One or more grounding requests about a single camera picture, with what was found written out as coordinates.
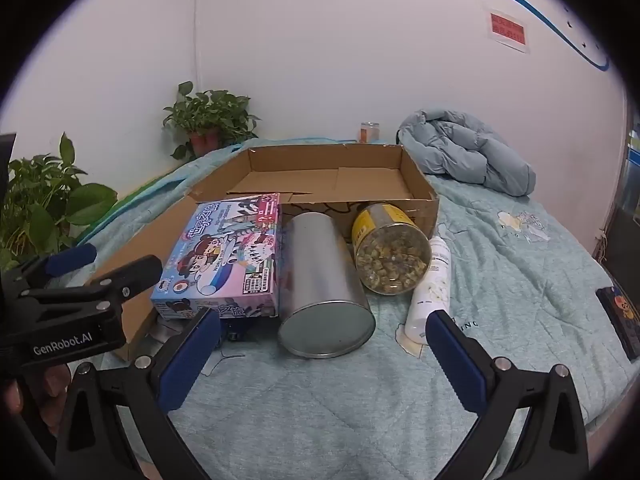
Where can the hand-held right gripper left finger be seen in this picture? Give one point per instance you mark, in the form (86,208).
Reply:
(192,352)

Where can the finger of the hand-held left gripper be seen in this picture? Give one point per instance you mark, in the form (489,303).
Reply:
(132,277)
(70,260)

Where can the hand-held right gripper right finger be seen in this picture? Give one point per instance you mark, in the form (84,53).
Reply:
(452,357)

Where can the white plastic bottle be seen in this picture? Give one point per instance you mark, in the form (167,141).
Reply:
(432,285)

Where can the colourful cartoon game box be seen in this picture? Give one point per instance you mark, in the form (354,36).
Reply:
(220,255)

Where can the yellow label clear jar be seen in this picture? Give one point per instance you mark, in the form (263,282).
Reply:
(392,257)

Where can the silver metal can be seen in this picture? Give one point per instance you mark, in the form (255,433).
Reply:
(320,280)

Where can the brown cardboard box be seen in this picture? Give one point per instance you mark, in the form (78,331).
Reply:
(320,175)

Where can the person's left hand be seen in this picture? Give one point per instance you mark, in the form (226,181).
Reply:
(50,385)

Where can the large leafy potted plant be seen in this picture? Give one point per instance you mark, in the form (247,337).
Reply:
(45,200)

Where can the green sheet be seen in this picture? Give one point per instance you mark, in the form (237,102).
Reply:
(145,191)

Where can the light blue quilted blanket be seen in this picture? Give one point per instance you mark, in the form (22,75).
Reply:
(525,285)

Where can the black box with cartoon print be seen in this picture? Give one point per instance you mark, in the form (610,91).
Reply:
(620,317)

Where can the potted plant in red pot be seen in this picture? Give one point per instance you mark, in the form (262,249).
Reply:
(212,115)

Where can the grey-blue crumpled duvet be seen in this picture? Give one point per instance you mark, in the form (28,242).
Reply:
(465,152)

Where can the small glass jar by wall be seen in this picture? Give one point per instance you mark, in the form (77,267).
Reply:
(368,132)

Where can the glass door frame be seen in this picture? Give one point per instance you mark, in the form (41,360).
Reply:
(627,185)

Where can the white wall conduit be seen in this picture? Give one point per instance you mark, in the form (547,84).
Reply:
(196,20)

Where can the red wall sign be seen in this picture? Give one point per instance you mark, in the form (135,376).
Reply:
(507,27)

